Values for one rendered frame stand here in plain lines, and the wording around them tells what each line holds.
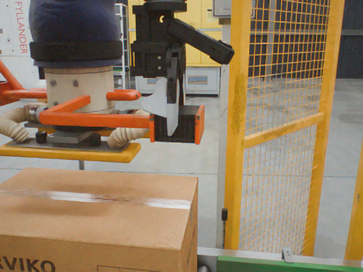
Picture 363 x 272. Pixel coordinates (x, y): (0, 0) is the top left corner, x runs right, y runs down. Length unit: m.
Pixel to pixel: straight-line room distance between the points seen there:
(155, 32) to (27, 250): 0.58
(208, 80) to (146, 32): 7.66
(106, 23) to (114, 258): 0.53
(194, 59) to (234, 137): 6.91
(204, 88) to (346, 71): 5.57
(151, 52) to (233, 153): 0.79
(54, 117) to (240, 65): 0.72
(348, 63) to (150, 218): 11.63
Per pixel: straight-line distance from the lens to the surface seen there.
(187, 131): 0.57
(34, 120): 1.00
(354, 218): 1.45
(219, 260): 1.27
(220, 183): 1.92
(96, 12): 0.83
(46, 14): 0.84
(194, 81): 8.22
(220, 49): 0.56
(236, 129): 1.25
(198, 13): 8.13
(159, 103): 0.56
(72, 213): 0.94
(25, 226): 0.92
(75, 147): 0.84
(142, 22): 0.58
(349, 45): 12.25
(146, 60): 0.57
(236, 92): 1.23
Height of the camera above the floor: 1.38
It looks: 16 degrees down
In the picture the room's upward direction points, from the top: straight up
